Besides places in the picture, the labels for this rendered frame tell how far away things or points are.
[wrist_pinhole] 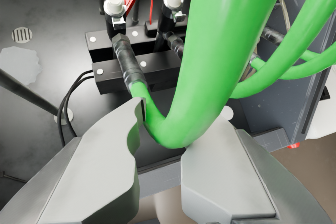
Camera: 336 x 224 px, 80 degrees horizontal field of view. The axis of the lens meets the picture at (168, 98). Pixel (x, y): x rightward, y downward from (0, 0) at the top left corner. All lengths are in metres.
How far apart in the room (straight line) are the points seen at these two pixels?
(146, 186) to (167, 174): 0.04
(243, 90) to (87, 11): 0.52
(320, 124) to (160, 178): 0.35
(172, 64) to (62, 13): 0.35
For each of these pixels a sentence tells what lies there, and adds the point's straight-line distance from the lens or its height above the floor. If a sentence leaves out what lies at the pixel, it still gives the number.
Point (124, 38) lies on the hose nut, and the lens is 0.24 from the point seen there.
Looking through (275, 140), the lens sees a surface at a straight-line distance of 0.49.
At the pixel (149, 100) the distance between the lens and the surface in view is 0.15.
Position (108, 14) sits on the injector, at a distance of 0.28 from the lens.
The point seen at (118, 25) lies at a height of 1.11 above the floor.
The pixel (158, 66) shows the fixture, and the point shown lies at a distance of 0.39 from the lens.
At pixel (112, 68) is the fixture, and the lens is 0.38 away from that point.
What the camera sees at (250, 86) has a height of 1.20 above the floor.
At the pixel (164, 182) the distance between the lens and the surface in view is 0.39.
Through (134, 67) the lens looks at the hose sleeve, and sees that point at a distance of 0.19.
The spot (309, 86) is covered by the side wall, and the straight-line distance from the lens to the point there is 0.45.
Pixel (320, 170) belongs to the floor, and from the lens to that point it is 1.97.
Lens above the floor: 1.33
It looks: 71 degrees down
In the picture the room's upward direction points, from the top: 39 degrees clockwise
